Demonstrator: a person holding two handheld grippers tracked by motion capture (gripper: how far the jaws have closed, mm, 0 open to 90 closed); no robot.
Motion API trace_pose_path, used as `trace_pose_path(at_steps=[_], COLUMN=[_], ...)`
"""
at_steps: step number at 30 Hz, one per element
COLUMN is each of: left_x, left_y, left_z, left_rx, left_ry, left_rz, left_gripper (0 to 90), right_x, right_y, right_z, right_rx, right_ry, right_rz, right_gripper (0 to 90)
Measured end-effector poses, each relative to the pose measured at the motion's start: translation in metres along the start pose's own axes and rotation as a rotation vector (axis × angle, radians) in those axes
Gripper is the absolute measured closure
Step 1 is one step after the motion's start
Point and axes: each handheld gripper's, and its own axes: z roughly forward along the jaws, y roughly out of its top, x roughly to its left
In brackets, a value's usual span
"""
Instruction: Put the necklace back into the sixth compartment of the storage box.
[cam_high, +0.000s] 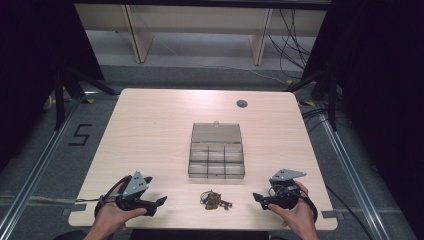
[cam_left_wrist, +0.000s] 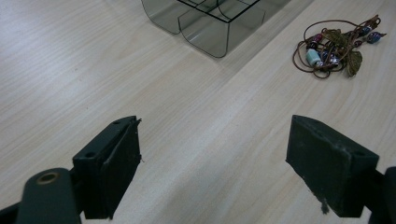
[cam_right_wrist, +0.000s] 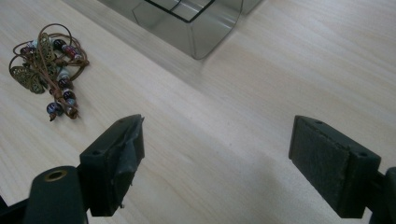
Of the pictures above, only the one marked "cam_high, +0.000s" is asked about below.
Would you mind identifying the clear plastic compartment box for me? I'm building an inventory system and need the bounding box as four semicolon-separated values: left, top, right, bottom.
187;120;246;180

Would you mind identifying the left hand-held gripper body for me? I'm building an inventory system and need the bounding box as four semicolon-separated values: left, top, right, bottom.
114;170;158;217

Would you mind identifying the grey tape strip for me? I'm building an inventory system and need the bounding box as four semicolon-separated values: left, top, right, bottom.
321;210;345;220

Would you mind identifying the person's left hand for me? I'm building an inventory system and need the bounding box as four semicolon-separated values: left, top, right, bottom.
95;184;148;233

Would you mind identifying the light wooden shelf unit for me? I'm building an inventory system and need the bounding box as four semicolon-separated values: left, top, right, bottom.
73;3;328;67

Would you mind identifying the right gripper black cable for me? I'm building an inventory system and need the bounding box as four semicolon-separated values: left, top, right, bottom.
299;184;374;240

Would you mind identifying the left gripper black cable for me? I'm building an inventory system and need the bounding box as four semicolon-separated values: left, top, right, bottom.
75;175;133;218

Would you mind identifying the person's right hand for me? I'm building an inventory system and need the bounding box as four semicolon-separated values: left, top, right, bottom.
267;181;319;234

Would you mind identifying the black tripod stand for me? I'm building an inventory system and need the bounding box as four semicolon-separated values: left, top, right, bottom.
285;66;346;133
52;64;120;132

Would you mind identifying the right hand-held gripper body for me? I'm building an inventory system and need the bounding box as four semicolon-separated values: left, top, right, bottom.
262;168;308;211

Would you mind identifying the metal floor rail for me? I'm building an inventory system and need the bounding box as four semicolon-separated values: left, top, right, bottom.
0;99;85;240
313;101;384;240

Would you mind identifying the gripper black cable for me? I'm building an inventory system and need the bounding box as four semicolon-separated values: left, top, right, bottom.
75;175;133;218
299;184;374;240

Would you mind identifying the pile of small metal trinkets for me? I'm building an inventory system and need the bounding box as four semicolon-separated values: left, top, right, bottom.
199;189;234;212

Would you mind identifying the bundle of black cables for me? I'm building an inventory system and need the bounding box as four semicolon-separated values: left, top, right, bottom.
267;9;314;80

